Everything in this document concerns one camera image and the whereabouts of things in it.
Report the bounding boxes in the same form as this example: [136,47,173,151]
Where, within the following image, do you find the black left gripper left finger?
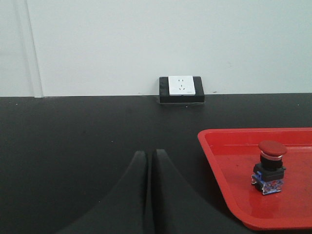
[58,151,148,234]

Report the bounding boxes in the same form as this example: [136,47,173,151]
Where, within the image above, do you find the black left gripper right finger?
[151,149,249,234]

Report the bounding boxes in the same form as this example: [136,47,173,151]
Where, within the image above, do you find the red mushroom push button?
[251,140,287,195]

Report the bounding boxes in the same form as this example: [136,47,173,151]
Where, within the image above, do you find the red plastic tray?
[198,128,312,230]

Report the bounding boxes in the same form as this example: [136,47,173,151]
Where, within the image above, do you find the black white power outlet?
[159,75,205,104]

